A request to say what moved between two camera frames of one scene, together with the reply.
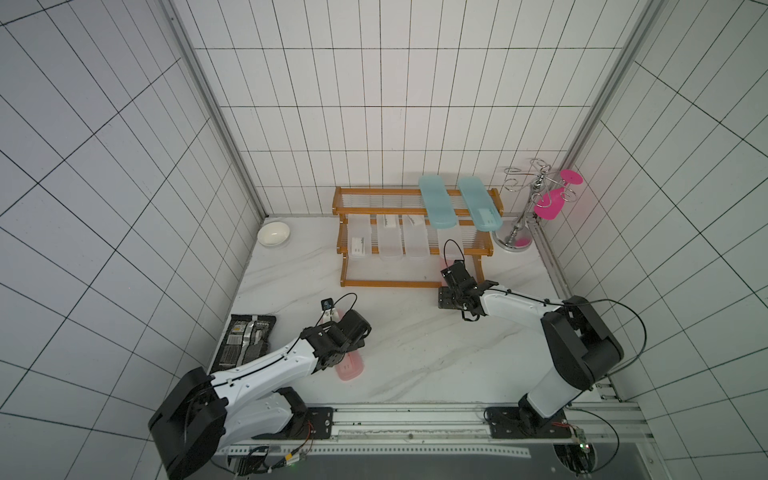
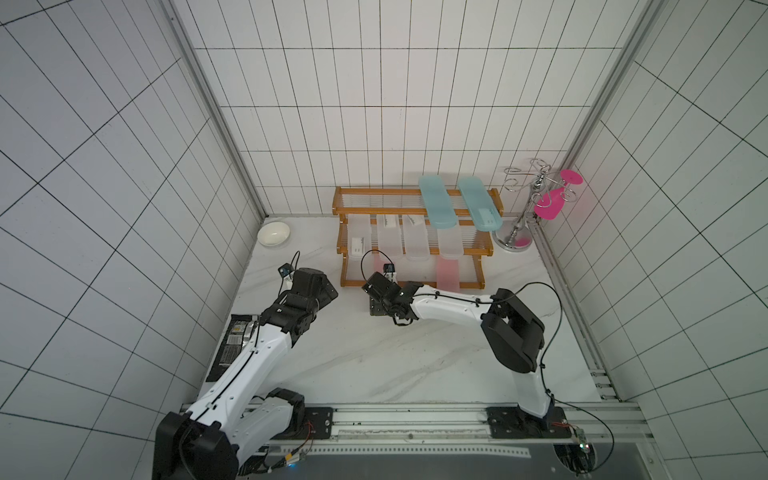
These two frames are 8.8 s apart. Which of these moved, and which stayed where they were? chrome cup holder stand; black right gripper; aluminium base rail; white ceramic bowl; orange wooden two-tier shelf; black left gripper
Moved: black left gripper; black right gripper
Stayed: white ceramic bowl; aluminium base rail; chrome cup holder stand; orange wooden two-tier shelf
